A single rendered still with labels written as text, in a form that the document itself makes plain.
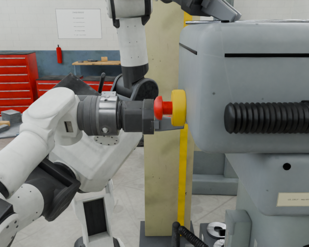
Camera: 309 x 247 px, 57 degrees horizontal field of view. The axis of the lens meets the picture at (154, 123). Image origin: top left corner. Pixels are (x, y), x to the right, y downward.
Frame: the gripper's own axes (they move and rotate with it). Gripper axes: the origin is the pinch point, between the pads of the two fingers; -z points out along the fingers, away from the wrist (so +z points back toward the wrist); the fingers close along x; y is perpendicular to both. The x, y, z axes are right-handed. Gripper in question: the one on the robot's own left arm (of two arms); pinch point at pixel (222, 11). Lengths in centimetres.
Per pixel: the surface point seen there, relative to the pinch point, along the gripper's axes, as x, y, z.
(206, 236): -33, -75, -29
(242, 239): 7.5, -29.9, -28.5
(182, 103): 14.7, -12.0, -6.9
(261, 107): 21.9, -2.9, -16.7
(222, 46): 21.6, 0.0, -9.5
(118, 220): -132, -237, 29
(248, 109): 22.7, -3.6, -15.8
